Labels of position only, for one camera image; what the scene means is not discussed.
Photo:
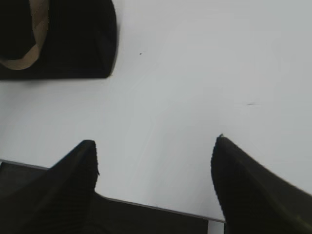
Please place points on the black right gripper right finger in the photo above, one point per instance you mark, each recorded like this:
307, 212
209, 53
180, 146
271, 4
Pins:
253, 199

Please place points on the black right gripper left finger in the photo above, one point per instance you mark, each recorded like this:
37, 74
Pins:
57, 201

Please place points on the black tote bag tan handles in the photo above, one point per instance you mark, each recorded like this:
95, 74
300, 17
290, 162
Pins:
57, 39

